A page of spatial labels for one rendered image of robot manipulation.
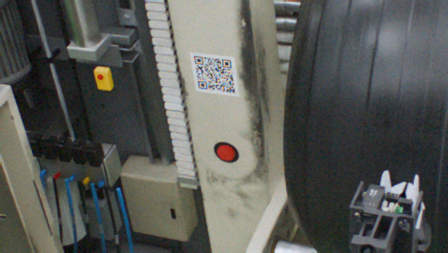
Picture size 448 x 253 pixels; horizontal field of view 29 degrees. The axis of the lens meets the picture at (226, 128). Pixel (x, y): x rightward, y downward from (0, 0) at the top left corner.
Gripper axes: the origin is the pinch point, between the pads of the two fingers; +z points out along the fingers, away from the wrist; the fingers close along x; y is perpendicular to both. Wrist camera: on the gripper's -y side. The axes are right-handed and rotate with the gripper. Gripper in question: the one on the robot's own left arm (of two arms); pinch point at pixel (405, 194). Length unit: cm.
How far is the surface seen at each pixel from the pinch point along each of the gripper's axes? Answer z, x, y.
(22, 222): 7, 66, -23
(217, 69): 21.0, 33.7, 2.9
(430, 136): 2.5, -2.2, 7.5
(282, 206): 25.7, 25.6, -25.2
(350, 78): 4.9, 8.2, 12.9
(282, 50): 64, 38, -15
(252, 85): 21.7, 28.2, 0.5
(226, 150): 22.6, 33.9, -13.1
